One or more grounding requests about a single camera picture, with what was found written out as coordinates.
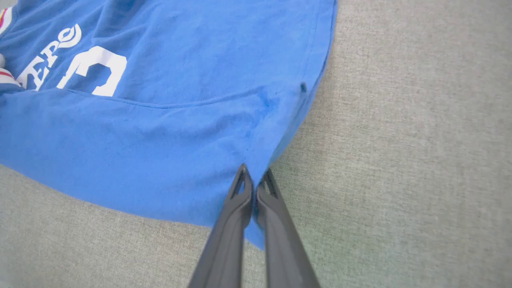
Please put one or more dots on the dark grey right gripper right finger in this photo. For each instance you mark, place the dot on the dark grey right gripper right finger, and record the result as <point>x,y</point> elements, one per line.
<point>282,244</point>

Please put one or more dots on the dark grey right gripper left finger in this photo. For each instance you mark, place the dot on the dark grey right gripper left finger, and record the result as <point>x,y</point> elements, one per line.
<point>226,244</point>

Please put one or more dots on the blue t-shirt with white print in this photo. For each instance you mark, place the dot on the blue t-shirt with white print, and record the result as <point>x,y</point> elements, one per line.
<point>180,104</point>

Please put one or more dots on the beige fabric sofa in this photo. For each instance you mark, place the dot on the beige fabric sofa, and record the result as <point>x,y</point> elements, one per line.
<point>400,160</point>

